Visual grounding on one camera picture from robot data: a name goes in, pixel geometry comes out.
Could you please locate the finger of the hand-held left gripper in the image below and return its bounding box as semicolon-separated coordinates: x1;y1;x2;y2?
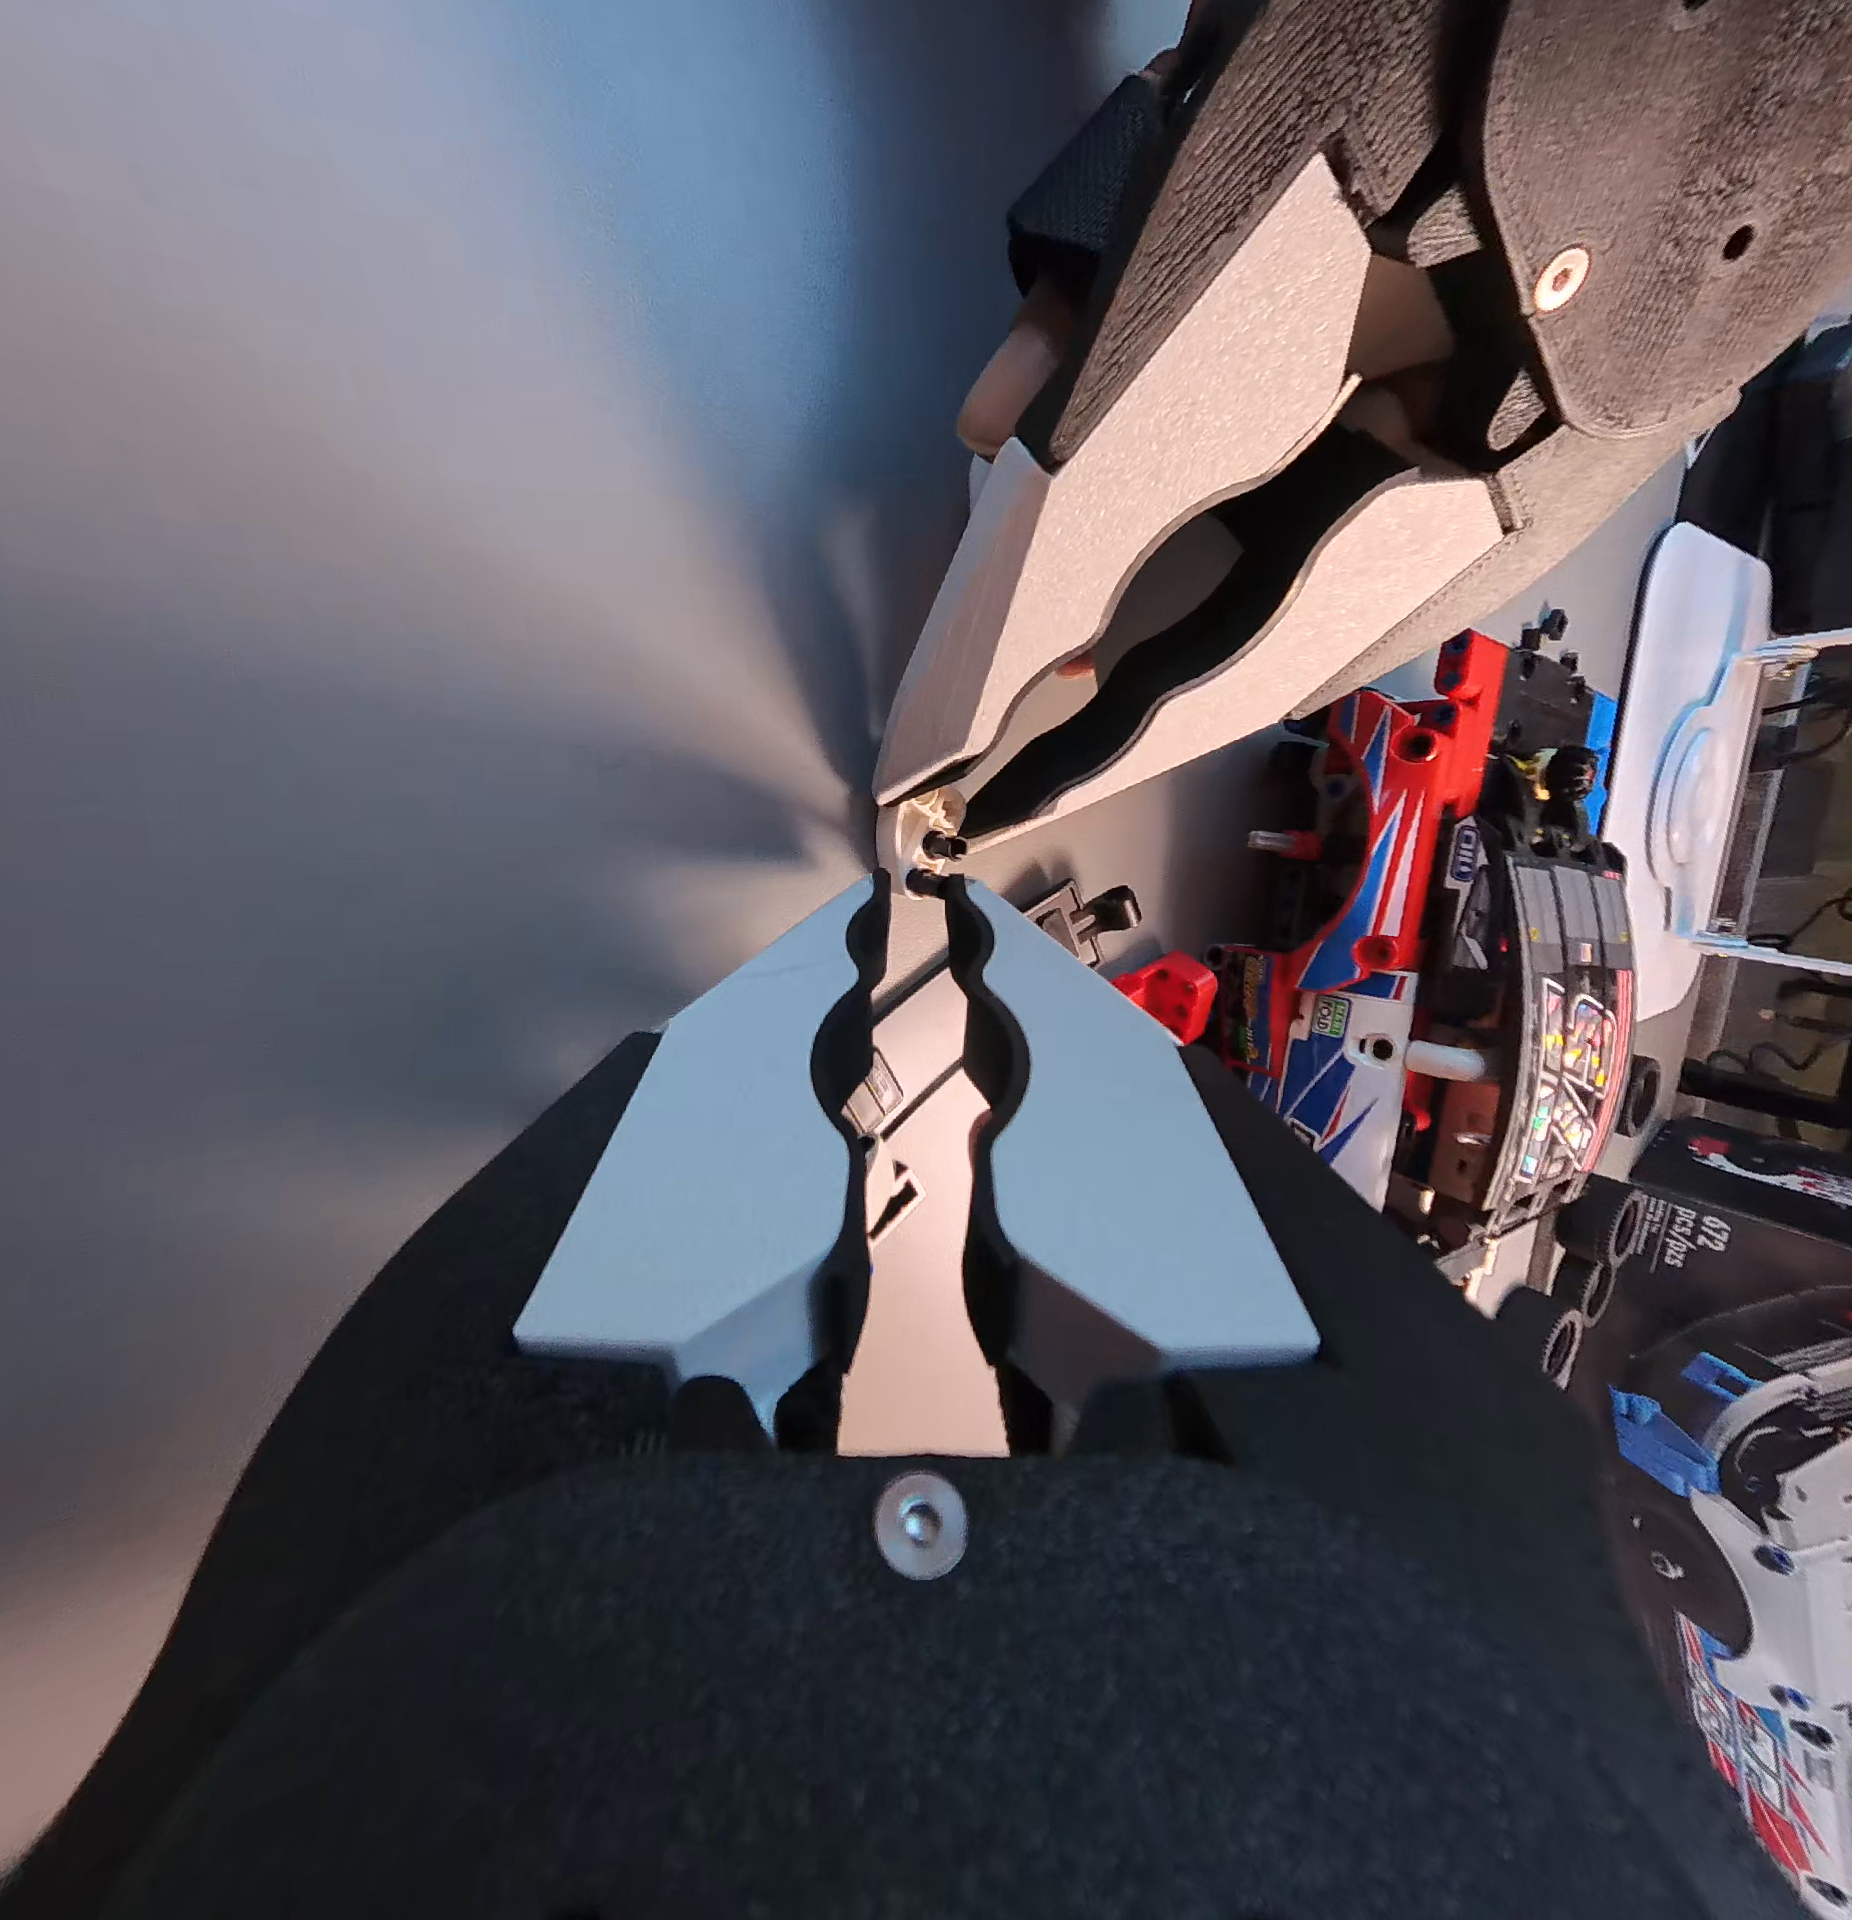
961;445;1533;841
869;146;1379;814

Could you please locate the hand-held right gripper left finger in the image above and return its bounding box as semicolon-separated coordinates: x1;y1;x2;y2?
513;874;892;1430

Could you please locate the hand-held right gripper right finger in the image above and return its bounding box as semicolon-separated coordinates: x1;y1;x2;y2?
938;875;1326;1430

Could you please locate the red lego piece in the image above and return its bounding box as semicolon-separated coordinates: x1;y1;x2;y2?
1115;952;1219;1045

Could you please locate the lego race car model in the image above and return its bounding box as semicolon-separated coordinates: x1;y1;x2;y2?
1203;609;1661;1246

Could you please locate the white lego liftarm piece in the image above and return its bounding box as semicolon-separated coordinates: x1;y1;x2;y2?
880;796;969;901

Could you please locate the black lego panel assembly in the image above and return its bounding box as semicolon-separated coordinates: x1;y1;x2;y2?
841;882;1144;1246

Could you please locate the lego set box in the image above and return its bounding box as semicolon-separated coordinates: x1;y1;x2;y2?
1601;1115;1852;1892

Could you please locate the person's left hand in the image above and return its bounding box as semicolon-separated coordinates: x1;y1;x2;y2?
957;306;1089;457

